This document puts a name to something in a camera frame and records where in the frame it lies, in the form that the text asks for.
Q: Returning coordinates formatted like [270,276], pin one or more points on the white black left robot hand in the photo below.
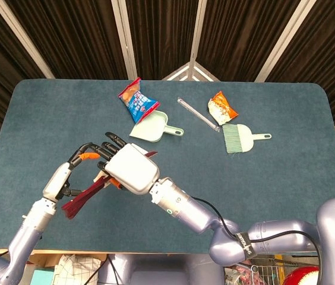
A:
[56,181]

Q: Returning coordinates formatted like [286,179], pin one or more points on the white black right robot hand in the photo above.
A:
[132,169]

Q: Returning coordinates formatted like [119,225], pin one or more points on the red ribbed white paper fan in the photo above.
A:
[78,202]

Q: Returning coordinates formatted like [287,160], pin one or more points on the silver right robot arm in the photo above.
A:
[191,207]

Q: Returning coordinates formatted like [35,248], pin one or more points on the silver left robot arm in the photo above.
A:
[28,234]

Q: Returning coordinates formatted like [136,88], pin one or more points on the light green hand brush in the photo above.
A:
[241,138]

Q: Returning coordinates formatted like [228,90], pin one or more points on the light green plastic dustpan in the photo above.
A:
[149,130]

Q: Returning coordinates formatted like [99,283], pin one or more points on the blue felt table cover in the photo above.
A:
[51,118]

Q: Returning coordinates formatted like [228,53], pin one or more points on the blue red snack bag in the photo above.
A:
[137,104]

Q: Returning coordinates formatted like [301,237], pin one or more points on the brown cardboard box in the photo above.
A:
[48,259]

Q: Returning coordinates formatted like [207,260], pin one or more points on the clear plastic tube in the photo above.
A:
[197,112]

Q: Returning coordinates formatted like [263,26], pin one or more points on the white checked cloth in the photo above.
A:
[75,267]

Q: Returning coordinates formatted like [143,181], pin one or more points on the teal box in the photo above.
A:
[42,277]

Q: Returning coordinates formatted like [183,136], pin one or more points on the orange white snack bag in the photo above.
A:
[221,110]

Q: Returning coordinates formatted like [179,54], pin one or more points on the grey robot torso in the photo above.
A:
[161,273]

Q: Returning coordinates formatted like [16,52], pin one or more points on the red white packet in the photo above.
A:
[241,277]

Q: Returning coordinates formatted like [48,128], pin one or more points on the red round object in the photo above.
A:
[301,277]

